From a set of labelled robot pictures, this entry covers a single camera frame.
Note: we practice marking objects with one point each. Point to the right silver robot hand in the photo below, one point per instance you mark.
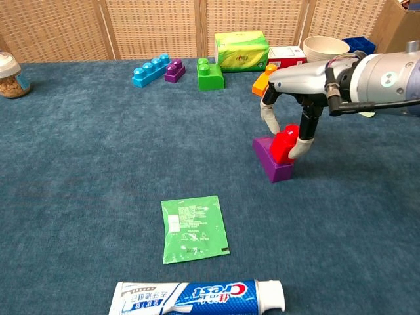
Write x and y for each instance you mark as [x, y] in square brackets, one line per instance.
[305, 78]

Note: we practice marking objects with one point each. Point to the red toy block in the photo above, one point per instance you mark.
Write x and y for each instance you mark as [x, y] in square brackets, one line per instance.
[283, 146]

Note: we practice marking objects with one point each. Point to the purple toy block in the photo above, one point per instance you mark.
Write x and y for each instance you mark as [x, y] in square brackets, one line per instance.
[272, 165]

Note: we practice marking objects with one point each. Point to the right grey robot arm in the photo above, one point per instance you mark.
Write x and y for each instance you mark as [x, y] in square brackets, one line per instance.
[387, 78]

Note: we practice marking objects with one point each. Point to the orange toy block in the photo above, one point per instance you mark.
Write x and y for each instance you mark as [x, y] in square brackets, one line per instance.
[260, 86]

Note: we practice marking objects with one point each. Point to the green toy block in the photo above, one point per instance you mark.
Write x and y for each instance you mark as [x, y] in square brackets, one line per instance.
[210, 78]

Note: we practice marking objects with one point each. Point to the small purple two-stud block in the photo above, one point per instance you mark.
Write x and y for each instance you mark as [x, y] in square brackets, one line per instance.
[174, 73]

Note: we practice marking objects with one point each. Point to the cyan long toy block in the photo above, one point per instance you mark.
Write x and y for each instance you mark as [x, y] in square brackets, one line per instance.
[149, 72]

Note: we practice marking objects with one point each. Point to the red and white box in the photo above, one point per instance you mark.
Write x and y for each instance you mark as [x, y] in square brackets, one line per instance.
[287, 55]

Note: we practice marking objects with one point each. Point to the beige bowl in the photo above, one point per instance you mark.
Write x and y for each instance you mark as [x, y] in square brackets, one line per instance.
[325, 47]

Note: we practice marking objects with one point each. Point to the blue compartment tray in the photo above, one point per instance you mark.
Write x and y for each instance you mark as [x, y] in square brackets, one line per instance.
[359, 44]

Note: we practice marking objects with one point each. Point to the green tissue pack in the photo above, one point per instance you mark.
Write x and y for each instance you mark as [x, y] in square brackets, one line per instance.
[241, 52]

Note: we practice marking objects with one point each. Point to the light green dustpan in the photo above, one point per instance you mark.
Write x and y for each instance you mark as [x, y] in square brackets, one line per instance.
[367, 114]

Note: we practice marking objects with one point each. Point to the cardboard box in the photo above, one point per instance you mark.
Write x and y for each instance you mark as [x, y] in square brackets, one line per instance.
[393, 29]

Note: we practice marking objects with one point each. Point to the woven folding screen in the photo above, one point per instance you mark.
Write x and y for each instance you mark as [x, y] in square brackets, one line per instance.
[147, 29]

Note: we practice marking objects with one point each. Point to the green sachet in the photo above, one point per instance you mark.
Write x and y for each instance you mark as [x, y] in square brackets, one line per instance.
[193, 229]

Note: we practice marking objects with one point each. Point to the blue white toothpaste tube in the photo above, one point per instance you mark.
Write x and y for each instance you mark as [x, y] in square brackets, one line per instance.
[197, 298]

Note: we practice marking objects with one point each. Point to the glass jar with white lid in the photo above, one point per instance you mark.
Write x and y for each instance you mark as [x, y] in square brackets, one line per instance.
[11, 77]

